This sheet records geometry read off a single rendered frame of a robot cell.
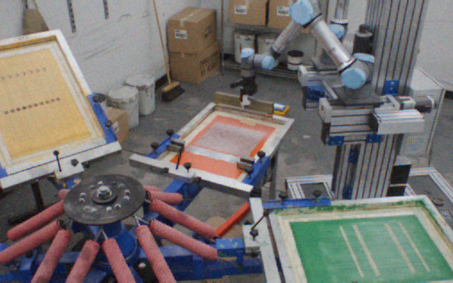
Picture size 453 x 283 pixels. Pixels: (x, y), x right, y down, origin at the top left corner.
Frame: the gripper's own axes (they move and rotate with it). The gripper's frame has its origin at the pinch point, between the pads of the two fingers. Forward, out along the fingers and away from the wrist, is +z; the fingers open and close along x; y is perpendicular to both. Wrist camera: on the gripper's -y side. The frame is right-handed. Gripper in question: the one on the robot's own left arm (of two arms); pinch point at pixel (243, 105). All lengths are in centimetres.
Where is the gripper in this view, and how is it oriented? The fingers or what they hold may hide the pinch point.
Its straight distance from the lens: 279.9
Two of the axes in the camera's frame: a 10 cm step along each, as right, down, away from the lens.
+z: 0.1, 8.5, 5.2
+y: 9.1, 2.1, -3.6
